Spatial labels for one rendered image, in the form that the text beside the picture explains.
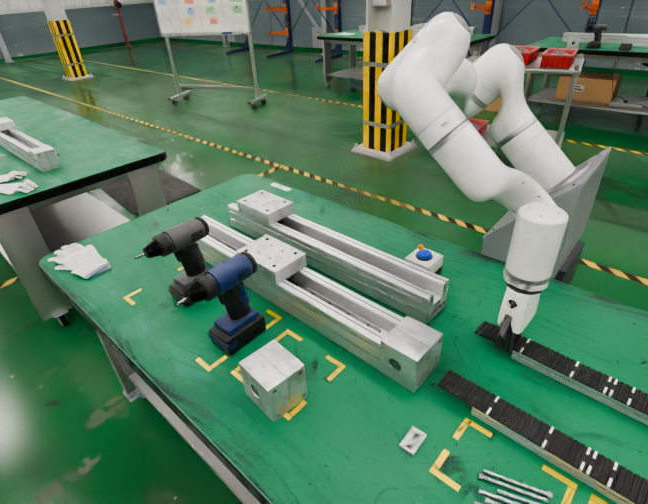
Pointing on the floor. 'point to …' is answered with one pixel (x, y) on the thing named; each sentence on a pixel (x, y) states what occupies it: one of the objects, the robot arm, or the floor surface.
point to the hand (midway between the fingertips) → (509, 336)
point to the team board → (227, 16)
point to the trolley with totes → (559, 59)
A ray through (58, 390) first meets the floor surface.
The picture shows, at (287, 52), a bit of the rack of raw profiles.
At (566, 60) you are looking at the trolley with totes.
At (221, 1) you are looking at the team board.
